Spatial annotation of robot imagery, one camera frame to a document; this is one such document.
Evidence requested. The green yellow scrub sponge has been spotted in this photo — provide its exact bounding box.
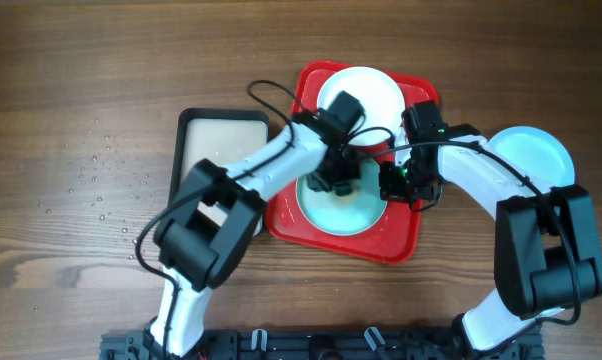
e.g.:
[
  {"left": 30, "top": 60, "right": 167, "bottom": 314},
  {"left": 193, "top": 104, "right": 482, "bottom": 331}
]
[{"left": 332, "top": 182, "right": 353, "bottom": 197}]

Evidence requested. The left black cable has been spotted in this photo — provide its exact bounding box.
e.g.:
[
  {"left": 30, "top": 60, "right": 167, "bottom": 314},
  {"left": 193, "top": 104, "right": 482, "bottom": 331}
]
[{"left": 133, "top": 79, "right": 312, "bottom": 360}]

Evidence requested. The light blue round plate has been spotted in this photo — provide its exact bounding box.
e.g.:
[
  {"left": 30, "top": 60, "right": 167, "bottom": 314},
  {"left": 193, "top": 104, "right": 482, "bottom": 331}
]
[{"left": 488, "top": 126, "right": 576, "bottom": 186}]

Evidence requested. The black water basin tray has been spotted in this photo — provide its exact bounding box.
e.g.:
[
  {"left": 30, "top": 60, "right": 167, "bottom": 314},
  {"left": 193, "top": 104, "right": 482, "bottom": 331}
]
[{"left": 168, "top": 108, "right": 269, "bottom": 203}]

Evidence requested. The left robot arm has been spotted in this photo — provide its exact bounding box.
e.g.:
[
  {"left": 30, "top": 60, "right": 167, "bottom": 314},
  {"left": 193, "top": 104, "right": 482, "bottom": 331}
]
[{"left": 142, "top": 91, "right": 364, "bottom": 359}]

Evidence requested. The red plastic serving tray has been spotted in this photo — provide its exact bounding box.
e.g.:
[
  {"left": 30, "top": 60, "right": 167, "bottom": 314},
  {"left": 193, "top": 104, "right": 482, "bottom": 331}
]
[{"left": 265, "top": 60, "right": 439, "bottom": 264}]

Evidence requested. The pale green round plate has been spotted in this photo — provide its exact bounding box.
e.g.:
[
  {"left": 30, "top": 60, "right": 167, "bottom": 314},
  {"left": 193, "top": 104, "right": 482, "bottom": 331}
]
[{"left": 295, "top": 160, "right": 387, "bottom": 236}]

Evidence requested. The white round plate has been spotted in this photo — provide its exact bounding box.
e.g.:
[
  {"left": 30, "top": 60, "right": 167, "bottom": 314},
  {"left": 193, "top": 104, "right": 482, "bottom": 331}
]
[{"left": 317, "top": 67, "right": 406, "bottom": 147}]

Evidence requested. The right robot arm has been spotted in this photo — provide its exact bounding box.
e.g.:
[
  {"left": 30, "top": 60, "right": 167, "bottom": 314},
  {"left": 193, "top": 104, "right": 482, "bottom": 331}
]
[{"left": 379, "top": 101, "right": 602, "bottom": 359}]

